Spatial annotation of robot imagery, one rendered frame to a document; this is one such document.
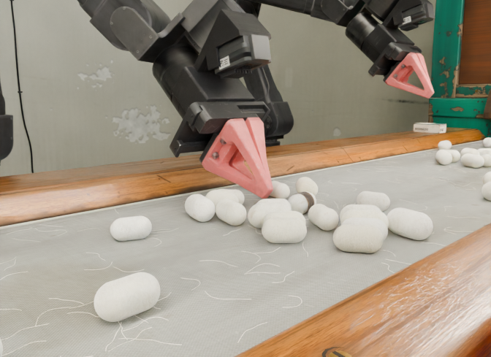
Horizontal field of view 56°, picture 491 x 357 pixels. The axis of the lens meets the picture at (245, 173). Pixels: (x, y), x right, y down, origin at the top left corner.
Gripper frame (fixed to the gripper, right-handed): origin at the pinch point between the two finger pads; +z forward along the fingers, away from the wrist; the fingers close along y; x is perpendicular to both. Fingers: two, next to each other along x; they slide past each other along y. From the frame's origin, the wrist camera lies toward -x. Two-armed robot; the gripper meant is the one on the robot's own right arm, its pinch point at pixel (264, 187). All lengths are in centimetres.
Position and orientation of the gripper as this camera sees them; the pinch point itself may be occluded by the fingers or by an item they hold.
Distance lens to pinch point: 45.6
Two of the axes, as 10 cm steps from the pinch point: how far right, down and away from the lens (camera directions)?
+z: 5.2, 7.4, -4.4
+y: 7.3, -1.1, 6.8
